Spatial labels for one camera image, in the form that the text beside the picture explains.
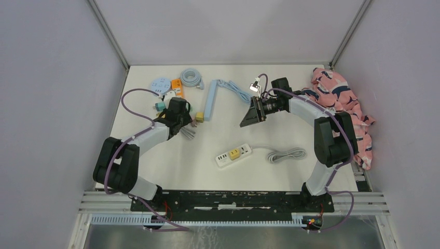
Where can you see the teal USB charger plug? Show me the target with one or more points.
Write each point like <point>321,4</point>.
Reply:
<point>160,106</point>

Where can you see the white power strip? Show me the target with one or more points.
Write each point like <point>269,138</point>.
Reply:
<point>223,160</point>

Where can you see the yellow plug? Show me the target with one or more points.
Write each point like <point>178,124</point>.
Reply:
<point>234,154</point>
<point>199,117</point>

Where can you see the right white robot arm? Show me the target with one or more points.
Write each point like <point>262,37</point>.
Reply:
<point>334,137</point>

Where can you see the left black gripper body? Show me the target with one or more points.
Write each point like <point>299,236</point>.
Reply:
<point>184,119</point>

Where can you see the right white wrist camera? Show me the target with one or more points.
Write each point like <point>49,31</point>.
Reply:
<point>255,86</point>

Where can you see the long blue power strip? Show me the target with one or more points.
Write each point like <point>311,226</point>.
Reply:
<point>209,104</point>

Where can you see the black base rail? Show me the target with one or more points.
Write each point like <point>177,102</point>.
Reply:
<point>238,206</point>

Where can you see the round blue power socket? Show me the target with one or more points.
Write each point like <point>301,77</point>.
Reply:
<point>160,85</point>

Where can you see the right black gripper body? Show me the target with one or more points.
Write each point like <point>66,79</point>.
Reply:
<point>271,106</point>

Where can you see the pink patterned cloth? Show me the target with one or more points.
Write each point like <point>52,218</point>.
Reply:
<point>330,90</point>

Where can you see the orange power strip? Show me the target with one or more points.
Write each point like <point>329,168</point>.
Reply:
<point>177,87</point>

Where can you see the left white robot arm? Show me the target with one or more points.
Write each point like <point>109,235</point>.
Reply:
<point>117,167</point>

